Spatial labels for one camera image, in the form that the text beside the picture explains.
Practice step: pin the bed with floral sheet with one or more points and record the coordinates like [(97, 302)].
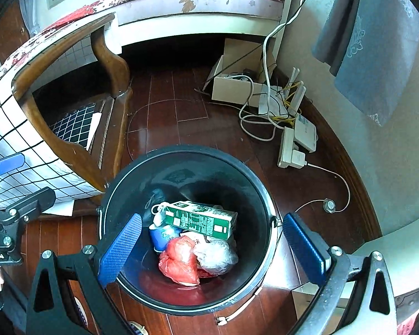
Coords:
[(141, 20)]

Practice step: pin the white power strip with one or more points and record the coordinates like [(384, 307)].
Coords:
[(289, 155)]

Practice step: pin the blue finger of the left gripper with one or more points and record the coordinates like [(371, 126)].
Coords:
[(33, 205), (8, 164)]

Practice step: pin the checkered white tablecloth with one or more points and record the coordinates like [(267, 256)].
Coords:
[(55, 155)]

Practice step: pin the clear plastic bag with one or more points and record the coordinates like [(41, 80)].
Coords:
[(215, 257)]

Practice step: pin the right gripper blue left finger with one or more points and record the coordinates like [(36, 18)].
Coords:
[(115, 247)]

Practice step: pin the black trash bin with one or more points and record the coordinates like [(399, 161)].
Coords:
[(206, 194)]

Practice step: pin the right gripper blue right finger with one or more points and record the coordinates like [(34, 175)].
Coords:
[(309, 248)]

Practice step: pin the open cardboard box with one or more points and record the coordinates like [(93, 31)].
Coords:
[(240, 73)]

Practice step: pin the green white drink carton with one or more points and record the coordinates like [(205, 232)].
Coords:
[(210, 221)]

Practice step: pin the white router box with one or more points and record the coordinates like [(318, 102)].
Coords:
[(305, 133)]

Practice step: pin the grey blue curtain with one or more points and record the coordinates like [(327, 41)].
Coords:
[(370, 47)]

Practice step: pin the white tissue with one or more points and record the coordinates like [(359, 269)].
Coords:
[(159, 214)]

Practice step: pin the red plastic bag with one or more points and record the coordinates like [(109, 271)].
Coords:
[(179, 263)]

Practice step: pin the small blue paper cup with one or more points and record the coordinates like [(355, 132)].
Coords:
[(161, 235)]

